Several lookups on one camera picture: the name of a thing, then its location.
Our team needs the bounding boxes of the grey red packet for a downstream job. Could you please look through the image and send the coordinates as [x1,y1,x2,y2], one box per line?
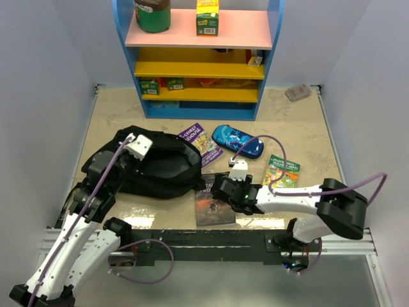
[284,84,312,102]

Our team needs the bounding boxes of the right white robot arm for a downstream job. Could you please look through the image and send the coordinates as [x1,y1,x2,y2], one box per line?
[211,173,368,251]

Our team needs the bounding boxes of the blue shelf unit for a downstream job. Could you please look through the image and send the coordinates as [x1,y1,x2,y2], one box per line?
[112,1,284,121]

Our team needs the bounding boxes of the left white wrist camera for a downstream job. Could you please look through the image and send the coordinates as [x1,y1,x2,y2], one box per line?
[124,134,153,161]

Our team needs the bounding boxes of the small green box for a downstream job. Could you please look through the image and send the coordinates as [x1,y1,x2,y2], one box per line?
[139,79,160,95]
[167,77,185,91]

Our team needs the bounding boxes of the left small green box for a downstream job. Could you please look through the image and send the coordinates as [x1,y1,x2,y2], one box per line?
[139,79,160,95]

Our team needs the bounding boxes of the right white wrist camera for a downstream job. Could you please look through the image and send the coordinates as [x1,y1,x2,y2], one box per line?
[228,158,248,182]

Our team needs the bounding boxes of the green cylindrical canister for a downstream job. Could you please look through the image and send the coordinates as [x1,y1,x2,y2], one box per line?
[134,0,171,33]

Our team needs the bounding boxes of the right small green box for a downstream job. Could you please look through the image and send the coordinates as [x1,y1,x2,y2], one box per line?
[167,77,185,91]

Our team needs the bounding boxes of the blue shark pencil case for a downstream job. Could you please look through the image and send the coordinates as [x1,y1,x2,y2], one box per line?
[212,125,264,159]

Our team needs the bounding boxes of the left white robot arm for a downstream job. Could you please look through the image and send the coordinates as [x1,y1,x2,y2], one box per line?
[9,145,148,306]

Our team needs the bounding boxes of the dark tale two cities book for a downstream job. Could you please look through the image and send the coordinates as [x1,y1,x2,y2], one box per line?
[195,173,236,227]

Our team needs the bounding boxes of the yellow green carton box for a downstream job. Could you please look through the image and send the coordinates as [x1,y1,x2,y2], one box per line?
[196,0,220,36]

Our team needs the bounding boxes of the green 104-storey treehouse book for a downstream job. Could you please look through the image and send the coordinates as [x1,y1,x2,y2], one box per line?
[263,155,300,188]

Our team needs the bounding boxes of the orange yellow snack packets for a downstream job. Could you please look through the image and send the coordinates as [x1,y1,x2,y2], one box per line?
[196,78,257,88]

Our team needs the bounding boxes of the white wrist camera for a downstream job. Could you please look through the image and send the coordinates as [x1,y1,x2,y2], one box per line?
[228,158,248,182]
[124,134,153,161]

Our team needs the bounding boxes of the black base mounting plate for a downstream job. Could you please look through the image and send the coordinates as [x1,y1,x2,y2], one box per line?
[95,228,323,267]

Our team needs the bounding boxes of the purple 52-storey treehouse book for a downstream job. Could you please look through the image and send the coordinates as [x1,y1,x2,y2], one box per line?
[178,123,223,167]

